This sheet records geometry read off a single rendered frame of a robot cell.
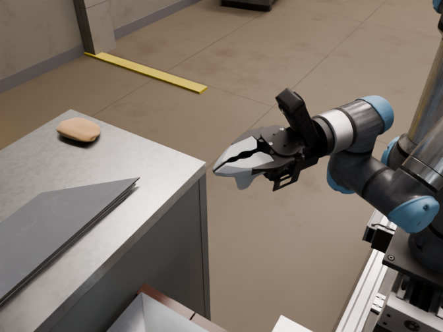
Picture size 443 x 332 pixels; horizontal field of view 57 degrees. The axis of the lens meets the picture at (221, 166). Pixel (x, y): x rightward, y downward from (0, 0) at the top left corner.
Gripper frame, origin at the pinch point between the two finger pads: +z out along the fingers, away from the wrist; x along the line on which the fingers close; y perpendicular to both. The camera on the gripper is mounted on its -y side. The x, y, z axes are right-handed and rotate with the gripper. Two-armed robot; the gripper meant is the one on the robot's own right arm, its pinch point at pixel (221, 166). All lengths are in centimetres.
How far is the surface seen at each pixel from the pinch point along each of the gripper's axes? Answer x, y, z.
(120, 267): 21, 51, 14
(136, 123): 211, 176, -58
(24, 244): 33, 43, 33
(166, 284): 24, 79, 0
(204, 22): 378, 200, -214
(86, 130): 71, 47, 6
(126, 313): 13, 61, 17
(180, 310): 8, 65, 3
